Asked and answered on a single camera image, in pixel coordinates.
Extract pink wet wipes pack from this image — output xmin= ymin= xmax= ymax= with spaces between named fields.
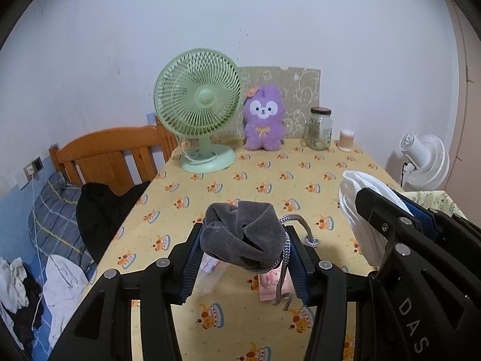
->
xmin=259 ymin=267 xmax=294 ymax=301

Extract white cloth bundle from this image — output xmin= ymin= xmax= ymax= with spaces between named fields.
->
xmin=338 ymin=170 xmax=412 ymax=267

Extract grey velvet drawstring pouch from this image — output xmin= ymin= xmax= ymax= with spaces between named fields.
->
xmin=200 ymin=200 xmax=320 ymax=310

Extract clear plastic zip bag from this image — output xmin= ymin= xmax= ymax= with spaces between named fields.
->
xmin=194 ymin=253 xmax=228 ymax=295

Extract yellow cartoon fabric storage box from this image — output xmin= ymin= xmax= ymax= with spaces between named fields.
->
xmin=403 ymin=191 xmax=466 ymax=218

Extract beige door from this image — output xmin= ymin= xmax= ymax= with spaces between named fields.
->
xmin=444 ymin=0 xmax=481 ymax=225

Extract white clothes on bed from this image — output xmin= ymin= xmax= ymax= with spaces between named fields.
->
xmin=1 ymin=254 xmax=88 ymax=351

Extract white floor fan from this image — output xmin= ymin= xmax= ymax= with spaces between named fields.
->
xmin=400 ymin=134 xmax=449 ymax=191

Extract blue plaid pillow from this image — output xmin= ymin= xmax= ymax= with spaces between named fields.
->
xmin=29 ymin=172 xmax=97 ymax=279

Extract black garment on bed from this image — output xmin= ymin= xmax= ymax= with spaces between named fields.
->
xmin=76 ymin=182 xmax=150 ymax=264

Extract cotton swab container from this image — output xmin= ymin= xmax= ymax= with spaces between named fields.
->
xmin=338 ymin=129 xmax=355 ymax=153

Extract glass jar dark lid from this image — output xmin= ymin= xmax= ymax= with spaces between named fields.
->
xmin=303 ymin=107 xmax=333 ymax=151

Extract purple plush bunny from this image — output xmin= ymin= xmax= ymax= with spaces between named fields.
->
xmin=243 ymin=86 xmax=285 ymax=151

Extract green desk fan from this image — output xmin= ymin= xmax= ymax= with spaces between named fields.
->
xmin=153 ymin=48 xmax=241 ymax=174

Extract wall power socket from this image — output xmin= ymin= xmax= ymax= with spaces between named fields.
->
xmin=24 ymin=157 xmax=44 ymax=180

